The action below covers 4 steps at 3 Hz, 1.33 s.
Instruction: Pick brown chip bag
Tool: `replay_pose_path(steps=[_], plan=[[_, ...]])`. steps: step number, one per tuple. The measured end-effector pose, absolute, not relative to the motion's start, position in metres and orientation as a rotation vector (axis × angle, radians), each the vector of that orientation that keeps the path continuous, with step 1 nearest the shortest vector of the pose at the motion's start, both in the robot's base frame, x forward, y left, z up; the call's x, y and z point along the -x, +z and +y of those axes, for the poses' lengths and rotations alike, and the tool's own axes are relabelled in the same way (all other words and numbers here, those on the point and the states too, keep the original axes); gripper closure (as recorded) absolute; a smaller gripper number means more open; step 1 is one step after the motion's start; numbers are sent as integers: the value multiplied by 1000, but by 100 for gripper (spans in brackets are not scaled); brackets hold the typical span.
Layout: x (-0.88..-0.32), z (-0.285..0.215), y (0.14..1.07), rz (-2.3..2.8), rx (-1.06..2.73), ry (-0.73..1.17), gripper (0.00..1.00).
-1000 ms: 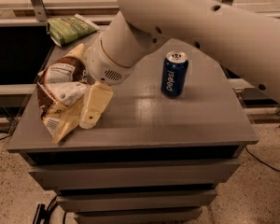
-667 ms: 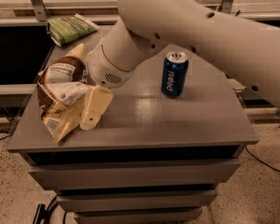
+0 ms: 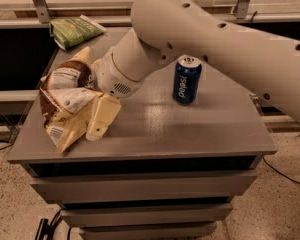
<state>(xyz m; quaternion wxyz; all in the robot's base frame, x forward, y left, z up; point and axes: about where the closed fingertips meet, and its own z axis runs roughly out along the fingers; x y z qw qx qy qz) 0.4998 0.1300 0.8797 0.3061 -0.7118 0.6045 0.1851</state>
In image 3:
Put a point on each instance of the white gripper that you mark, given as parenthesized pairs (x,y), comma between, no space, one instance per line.
(110,74)

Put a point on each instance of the brown and yellow chip bag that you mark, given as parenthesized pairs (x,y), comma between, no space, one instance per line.
(66,99)

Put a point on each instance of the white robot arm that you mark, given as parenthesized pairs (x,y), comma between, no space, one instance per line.
(268,65)

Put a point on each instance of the green chip bag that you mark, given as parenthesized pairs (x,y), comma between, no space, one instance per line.
(68,33)

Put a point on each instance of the grey drawer cabinet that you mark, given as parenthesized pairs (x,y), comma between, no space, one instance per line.
(162,170)

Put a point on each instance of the blue pepsi can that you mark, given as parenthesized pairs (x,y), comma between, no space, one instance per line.
(186,79)

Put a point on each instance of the metal railing frame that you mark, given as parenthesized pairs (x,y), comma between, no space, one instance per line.
(117,12)

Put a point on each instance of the black cable plug bottom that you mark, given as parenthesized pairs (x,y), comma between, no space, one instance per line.
(46,228)

